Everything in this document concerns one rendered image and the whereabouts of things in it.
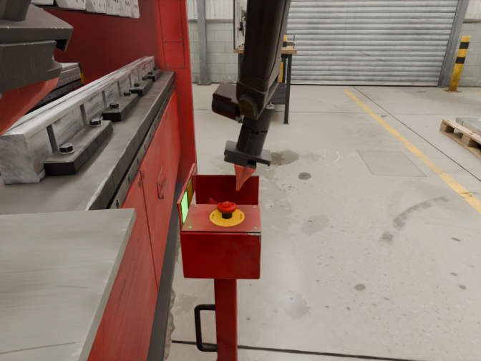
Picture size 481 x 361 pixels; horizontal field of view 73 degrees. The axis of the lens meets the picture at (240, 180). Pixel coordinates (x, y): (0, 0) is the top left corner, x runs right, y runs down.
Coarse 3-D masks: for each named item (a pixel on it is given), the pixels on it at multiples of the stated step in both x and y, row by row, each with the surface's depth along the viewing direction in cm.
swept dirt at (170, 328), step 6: (174, 270) 167; (174, 276) 163; (174, 294) 152; (174, 300) 149; (168, 318) 139; (168, 324) 136; (168, 330) 134; (168, 336) 131; (168, 342) 128; (168, 348) 126; (168, 354) 124
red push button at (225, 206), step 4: (220, 204) 66; (224, 204) 65; (228, 204) 65; (232, 204) 65; (220, 208) 64; (224, 208) 64; (228, 208) 64; (232, 208) 64; (220, 212) 65; (224, 212) 64; (228, 212) 64; (232, 212) 65; (224, 216) 66; (228, 216) 66; (232, 216) 66
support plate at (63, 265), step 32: (0, 224) 24; (32, 224) 24; (64, 224) 24; (96, 224) 24; (128, 224) 24; (0, 256) 21; (32, 256) 21; (64, 256) 21; (96, 256) 21; (0, 288) 18; (32, 288) 18; (64, 288) 18; (96, 288) 18; (0, 320) 16; (32, 320) 16; (64, 320) 16; (96, 320) 17; (0, 352) 15; (32, 352) 15; (64, 352) 15
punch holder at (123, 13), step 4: (120, 0) 123; (124, 0) 126; (128, 0) 134; (120, 4) 124; (124, 4) 126; (128, 4) 133; (120, 8) 124; (124, 8) 126; (128, 8) 133; (120, 12) 125; (124, 12) 126; (128, 12) 133; (112, 16) 137; (116, 16) 137; (120, 16) 137; (124, 16) 137; (128, 16) 137
